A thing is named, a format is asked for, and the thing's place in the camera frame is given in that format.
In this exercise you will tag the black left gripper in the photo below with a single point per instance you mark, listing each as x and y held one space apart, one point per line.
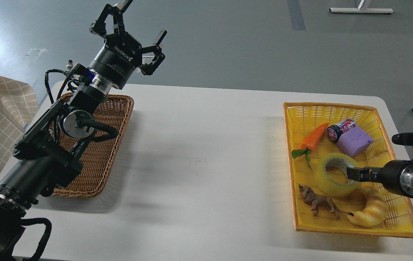
117 58

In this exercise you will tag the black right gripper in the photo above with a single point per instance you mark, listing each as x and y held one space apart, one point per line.
396 176

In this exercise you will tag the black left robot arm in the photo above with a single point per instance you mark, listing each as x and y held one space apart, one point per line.
49 153

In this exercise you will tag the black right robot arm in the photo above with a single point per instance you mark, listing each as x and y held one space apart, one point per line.
405 139

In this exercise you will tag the purple foam block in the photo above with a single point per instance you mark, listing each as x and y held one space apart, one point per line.
354 142

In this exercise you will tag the toy croissant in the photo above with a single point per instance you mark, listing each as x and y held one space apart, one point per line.
375 211

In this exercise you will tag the brown toy lion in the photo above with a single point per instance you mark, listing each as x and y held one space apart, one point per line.
314 200

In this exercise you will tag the orange toy carrot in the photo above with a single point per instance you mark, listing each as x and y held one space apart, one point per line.
309 144

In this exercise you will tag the brown wicker basket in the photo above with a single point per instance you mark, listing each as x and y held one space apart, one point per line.
99 157

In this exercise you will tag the white table leg base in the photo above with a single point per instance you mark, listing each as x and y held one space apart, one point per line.
361 8

